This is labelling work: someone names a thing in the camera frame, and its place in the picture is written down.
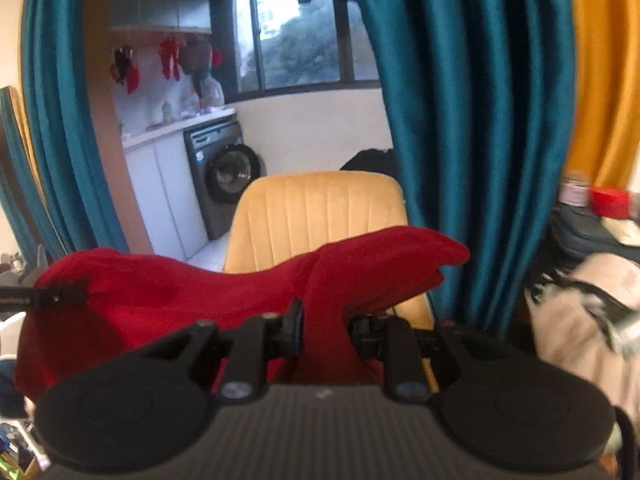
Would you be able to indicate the small pale bottle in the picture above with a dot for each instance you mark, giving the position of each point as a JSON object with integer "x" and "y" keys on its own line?
{"x": 166, "y": 112}

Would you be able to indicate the red round tin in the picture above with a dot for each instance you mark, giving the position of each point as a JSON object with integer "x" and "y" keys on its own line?
{"x": 610, "y": 202}

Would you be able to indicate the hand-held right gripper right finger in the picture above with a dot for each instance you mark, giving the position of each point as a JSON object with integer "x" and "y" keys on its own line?
{"x": 400, "y": 355}

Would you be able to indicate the black bag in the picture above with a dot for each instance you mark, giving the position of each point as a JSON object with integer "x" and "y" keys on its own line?
{"x": 372, "y": 160}

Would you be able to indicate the white black patterned cloth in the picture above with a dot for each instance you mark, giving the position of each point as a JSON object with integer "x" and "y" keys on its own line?
{"x": 575, "y": 320}

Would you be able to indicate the yellow upholstered chair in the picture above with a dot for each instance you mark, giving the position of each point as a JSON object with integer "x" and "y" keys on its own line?
{"x": 310, "y": 210}

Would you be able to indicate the red shirt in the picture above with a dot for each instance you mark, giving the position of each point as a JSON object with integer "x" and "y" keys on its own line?
{"x": 150, "y": 285}

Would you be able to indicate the hanging dark red garment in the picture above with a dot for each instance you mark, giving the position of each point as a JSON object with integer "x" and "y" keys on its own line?
{"x": 196, "y": 57}

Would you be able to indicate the clear plastic bag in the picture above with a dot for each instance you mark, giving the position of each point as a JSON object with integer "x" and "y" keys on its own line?
{"x": 212, "y": 92}

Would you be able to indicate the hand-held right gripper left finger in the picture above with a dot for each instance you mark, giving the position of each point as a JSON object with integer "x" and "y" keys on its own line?
{"x": 295, "y": 330}

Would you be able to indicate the grey cushion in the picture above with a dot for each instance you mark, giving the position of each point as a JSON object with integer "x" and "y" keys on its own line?
{"x": 580, "y": 232}

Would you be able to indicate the dark framed window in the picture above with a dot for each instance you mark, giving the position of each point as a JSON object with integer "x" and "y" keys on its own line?
{"x": 300, "y": 45}

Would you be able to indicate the yellow curtain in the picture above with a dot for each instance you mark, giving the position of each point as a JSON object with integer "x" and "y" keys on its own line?
{"x": 605, "y": 70}

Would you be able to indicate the clear jar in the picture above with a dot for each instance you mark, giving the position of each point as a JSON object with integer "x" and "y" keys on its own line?
{"x": 575, "y": 190}

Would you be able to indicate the grey washing machine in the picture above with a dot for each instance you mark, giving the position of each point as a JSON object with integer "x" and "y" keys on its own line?
{"x": 215, "y": 160}

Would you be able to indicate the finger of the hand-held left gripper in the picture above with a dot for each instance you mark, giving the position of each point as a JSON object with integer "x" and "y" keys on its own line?
{"x": 60, "y": 296}

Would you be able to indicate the teal curtain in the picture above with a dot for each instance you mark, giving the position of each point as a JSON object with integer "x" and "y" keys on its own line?
{"x": 65, "y": 110}
{"x": 465, "y": 135}

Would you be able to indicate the white base cabinet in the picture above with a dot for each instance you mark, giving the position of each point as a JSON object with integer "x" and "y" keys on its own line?
{"x": 160, "y": 195}

